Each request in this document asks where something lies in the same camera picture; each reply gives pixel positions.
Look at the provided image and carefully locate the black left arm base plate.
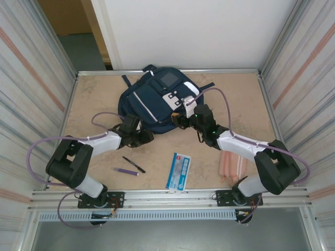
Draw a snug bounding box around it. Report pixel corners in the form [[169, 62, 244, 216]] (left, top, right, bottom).
[[77, 191, 125, 209]]

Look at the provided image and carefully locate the pink pencil case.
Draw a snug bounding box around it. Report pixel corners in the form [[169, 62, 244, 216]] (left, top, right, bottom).
[[219, 150, 249, 185]]

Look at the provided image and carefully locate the wide aluminium mounting rail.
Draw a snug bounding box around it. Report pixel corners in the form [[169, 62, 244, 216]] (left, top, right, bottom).
[[27, 187, 314, 211]]

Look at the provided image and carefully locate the black marker pen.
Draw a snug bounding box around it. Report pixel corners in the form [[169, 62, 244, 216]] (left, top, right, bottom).
[[122, 156, 146, 174]]

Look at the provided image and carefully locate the aluminium table edge rail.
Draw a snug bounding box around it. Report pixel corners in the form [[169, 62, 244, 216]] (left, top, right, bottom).
[[76, 68, 262, 77]]

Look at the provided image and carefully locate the navy blue backpack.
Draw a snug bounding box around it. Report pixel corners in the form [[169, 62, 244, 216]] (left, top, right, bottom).
[[117, 64, 216, 135]]

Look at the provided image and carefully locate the purple pen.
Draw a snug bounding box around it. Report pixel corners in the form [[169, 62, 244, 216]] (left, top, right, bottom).
[[114, 168, 140, 176]]

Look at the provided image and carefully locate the grey slotted cable duct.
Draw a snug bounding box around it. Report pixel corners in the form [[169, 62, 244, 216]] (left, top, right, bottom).
[[38, 210, 236, 222]]

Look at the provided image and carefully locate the white door frame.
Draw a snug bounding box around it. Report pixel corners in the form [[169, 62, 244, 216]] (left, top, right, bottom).
[[90, 0, 124, 71]]

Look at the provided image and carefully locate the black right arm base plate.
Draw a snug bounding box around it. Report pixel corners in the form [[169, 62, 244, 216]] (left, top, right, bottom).
[[215, 190, 263, 208]]

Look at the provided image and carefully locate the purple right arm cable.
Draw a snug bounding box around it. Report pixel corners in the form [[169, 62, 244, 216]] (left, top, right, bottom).
[[186, 87, 311, 224]]

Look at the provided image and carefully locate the aluminium corner post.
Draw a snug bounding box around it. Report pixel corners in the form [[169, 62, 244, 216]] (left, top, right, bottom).
[[260, 0, 309, 76], [26, 0, 79, 78]]

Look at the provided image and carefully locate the aluminium table side rail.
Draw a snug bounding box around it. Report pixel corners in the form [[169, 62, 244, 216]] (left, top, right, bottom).
[[43, 74, 79, 190], [258, 74, 297, 187]]

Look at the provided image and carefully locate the controller board with wires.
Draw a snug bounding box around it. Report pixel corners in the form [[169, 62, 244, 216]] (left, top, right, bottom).
[[234, 209, 253, 225], [90, 211, 117, 225]]

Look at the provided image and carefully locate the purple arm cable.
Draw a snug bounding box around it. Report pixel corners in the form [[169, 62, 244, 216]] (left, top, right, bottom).
[[186, 87, 311, 224], [27, 111, 126, 230]]

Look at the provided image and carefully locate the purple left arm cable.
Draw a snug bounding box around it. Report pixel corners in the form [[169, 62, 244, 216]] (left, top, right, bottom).
[[27, 111, 126, 230]]

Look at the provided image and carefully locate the blue white plastic packet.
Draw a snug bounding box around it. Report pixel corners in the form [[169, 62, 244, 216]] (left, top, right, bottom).
[[165, 152, 192, 196]]

